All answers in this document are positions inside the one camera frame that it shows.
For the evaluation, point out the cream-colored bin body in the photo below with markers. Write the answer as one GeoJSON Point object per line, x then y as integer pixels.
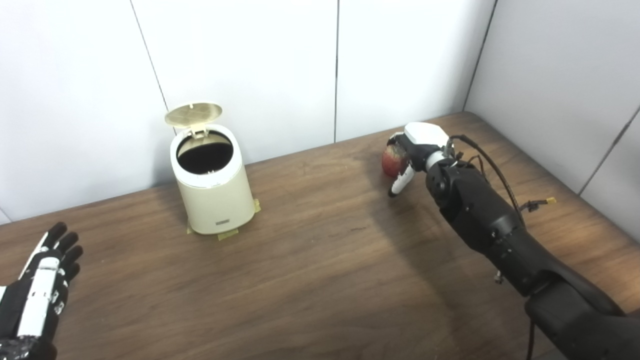
{"type": "Point", "coordinates": [212, 200]}

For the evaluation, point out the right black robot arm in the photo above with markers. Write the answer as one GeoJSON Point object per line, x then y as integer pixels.
{"type": "Point", "coordinates": [500, 230]}

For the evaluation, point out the cream round bin lid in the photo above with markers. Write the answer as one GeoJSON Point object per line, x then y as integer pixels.
{"type": "Point", "coordinates": [194, 114]}

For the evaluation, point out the red apple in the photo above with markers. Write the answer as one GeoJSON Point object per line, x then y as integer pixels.
{"type": "Point", "coordinates": [392, 162]}

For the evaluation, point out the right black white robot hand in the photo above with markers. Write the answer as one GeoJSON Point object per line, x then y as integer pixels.
{"type": "Point", "coordinates": [422, 140]}

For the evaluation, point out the yellow tape piece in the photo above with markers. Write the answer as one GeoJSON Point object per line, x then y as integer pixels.
{"type": "Point", "coordinates": [257, 205]}
{"type": "Point", "coordinates": [228, 235]}
{"type": "Point", "coordinates": [189, 227]}

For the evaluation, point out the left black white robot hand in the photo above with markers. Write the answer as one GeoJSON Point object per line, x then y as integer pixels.
{"type": "Point", "coordinates": [35, 295]}

